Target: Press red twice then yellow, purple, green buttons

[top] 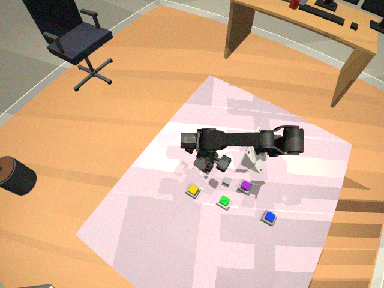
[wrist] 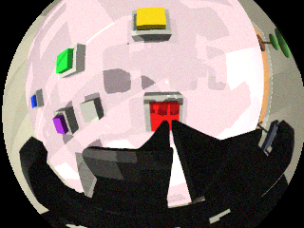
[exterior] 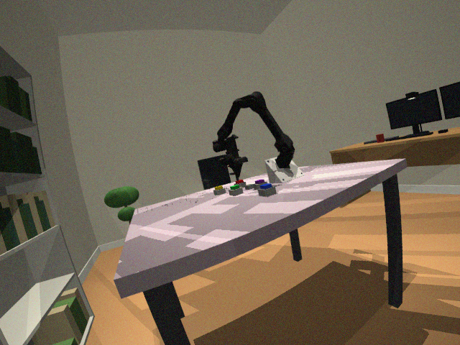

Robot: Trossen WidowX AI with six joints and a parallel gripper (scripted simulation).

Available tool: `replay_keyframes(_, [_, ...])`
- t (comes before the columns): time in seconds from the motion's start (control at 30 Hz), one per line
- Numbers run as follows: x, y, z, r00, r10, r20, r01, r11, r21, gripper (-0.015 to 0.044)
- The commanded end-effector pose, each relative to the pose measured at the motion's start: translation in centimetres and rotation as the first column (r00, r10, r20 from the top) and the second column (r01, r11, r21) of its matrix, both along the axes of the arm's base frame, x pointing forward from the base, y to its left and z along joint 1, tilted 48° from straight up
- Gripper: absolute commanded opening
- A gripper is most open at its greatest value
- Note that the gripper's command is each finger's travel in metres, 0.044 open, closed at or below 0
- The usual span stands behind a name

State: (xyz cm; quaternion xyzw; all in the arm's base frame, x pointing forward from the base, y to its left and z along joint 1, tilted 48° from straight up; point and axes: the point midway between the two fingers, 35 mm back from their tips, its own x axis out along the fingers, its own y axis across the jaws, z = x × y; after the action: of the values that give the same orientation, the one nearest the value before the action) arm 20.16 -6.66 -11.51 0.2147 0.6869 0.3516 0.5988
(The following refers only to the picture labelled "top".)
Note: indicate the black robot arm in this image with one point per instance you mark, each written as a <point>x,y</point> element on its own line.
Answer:
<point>208,140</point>

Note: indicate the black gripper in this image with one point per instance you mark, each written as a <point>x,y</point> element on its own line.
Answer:
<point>222,164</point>

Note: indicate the green button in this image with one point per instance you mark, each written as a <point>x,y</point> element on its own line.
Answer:
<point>223,201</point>

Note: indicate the yellow button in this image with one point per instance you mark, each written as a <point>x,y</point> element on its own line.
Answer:
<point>193,190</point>

